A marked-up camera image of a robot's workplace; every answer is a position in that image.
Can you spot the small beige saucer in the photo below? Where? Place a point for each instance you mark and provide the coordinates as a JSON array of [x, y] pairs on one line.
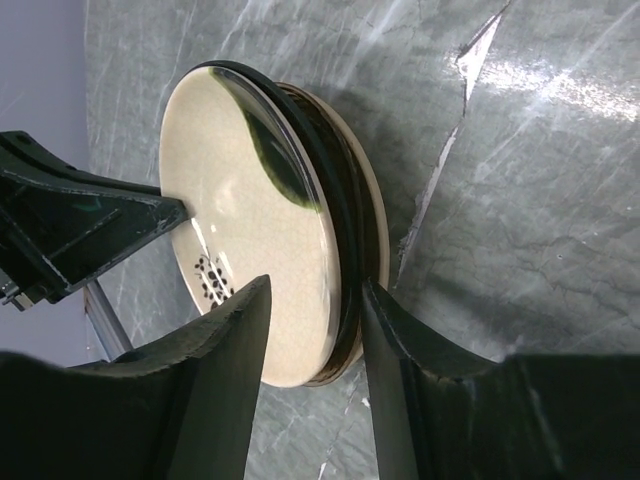
[[368, 219]]

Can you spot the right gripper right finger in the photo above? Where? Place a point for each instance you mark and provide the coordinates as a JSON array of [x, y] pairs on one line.
[[442, 412]]

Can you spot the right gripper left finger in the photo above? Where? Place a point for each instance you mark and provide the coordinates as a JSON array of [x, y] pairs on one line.
[[180, 407]]

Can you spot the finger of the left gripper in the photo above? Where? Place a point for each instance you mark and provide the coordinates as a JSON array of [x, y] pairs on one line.
[[62, 228]]

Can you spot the cream green glazed saucer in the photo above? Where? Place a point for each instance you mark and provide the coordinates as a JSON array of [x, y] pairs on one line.
[[256, 207]]

